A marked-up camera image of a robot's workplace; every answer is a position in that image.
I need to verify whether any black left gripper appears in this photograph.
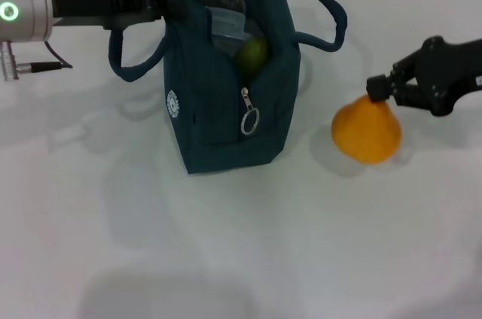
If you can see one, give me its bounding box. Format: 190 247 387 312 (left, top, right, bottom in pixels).
48 0 190 31

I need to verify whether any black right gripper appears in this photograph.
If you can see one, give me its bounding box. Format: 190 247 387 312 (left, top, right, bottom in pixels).
365 35 482 117

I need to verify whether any yellow orange pear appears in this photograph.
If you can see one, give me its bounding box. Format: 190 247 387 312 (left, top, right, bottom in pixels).
331 93 403 165

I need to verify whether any clear plastic food container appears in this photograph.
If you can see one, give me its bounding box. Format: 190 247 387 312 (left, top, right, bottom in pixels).
209 8 248 51

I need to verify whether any green cucumber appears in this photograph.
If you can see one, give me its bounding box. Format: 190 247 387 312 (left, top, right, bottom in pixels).
233 37 269 79

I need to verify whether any dark teal fabric lunch bag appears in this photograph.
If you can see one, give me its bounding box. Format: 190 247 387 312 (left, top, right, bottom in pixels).
108 0 347 175

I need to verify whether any left arm cable with plug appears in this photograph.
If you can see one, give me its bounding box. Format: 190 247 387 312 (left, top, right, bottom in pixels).
0 40 73 82

